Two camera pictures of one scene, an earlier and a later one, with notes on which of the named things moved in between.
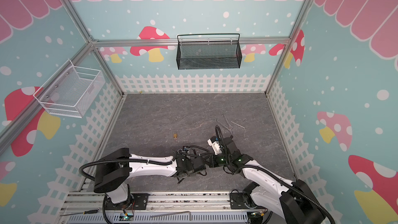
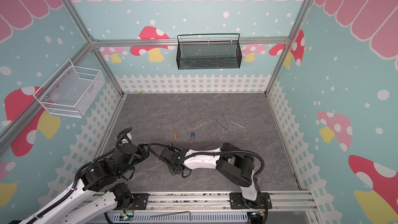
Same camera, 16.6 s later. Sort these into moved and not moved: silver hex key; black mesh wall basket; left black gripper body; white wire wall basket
Moved: left black gripper body
Not moved: silver hex key; white wire wall basket; black mesh wall basket
